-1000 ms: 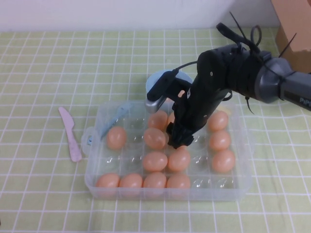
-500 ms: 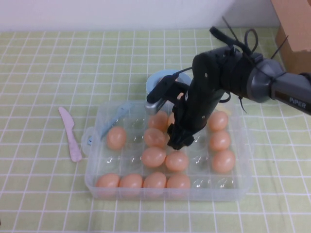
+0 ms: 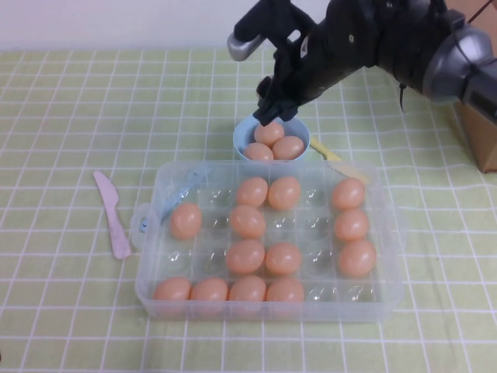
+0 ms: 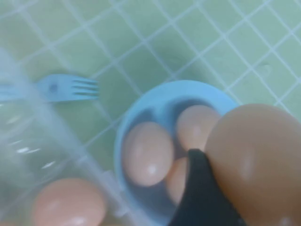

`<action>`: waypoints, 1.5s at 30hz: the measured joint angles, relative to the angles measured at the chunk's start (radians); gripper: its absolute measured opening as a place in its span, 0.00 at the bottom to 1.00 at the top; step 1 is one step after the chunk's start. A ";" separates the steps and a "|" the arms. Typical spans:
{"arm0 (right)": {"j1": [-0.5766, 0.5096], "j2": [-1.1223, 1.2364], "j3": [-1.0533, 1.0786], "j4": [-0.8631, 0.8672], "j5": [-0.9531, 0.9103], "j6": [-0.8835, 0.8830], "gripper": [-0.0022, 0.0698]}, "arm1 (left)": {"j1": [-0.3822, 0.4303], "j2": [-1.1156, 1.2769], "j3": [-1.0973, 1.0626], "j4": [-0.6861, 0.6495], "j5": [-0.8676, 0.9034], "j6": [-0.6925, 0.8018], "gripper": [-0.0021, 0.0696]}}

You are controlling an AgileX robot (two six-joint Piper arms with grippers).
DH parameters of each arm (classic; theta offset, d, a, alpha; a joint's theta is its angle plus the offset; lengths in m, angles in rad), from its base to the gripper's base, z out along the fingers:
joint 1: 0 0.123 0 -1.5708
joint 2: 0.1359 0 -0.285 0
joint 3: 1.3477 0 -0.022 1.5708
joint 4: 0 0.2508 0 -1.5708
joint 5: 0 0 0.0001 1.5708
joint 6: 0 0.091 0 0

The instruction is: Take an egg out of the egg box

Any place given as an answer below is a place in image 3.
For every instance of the orange plastic egg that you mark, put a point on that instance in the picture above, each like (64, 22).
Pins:
(252, 191)
(258, 152)
(209, 290)
(172, 289)
(285, 290)
(351, 225)
(269, 134)
(348, 193)
(247, 222)
(288, 147)
(186, 220)
(284, 193)
(283, 259)
(247, 289)
(245, 256)
(357, 258)

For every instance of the light blue bowl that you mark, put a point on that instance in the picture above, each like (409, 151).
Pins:
(242, 132)

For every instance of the green white grid tablecloth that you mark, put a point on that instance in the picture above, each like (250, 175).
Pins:
(77, 116)

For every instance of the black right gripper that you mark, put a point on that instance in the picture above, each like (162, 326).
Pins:
(334, 58)

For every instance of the blue plastic knife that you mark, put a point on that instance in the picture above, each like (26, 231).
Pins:
(174, 200)

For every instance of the brown cardboard box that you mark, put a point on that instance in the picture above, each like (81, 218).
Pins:
(479, 136)

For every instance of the pink plastic knife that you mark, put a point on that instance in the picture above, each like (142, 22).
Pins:
(114, 221)

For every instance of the transparent plastic egg box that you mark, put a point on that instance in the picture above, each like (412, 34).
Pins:
(217, 311)

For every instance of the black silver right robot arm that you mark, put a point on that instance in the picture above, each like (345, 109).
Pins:
(446, 70)

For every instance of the yellow plastic knife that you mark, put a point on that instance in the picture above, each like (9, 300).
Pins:
(324, 151)

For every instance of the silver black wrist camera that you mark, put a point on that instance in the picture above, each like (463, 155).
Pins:
(242, 48)

